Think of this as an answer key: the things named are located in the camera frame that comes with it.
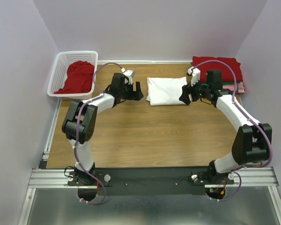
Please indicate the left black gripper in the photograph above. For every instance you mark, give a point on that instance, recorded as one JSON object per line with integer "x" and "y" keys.
{"x": 136, "y": 95}

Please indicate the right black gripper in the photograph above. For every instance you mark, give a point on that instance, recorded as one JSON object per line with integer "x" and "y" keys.
{"x": 184, "y": 96}

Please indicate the white t-shirt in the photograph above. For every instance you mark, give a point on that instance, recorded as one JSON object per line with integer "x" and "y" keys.
{"x": 165, "y": 91}

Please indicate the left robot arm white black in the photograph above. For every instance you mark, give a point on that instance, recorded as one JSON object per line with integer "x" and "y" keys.
{"x": 80, "y": 120}

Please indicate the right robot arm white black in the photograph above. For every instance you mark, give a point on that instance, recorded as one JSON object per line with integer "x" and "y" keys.
{"x": 252, "y": 144}

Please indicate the folded green t-shirt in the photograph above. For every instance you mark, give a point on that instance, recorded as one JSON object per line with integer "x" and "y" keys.
{"x": 223, "y": 83}

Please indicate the folded pink t-shirt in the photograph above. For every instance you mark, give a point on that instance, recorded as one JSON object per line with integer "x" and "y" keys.
{"x": 239, "y": 88}

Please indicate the crumpled dark red t-shirt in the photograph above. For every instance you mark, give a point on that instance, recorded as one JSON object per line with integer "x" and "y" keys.
{"x": 79, "y": 78}

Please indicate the white plastic laundry basket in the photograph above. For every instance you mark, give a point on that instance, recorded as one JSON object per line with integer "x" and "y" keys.
{"x": 59, "y": 73}

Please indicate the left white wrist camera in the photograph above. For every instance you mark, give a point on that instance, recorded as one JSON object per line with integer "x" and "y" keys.
{"x": 129, "y": 74}

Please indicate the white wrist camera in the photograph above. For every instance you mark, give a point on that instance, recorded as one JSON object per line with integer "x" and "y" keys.
{"x": 194, "y": 73}
{"x": 129, "y": 74}

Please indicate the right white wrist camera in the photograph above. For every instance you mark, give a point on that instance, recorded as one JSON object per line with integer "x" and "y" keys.
{"x": 194, "y": 73}

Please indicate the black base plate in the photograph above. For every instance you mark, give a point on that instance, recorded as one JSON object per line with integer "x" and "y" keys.
{"x": 186, "y": 180}

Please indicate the aluminium frame rail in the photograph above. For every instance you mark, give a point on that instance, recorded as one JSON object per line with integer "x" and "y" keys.
{"x": 154, "y": 195}

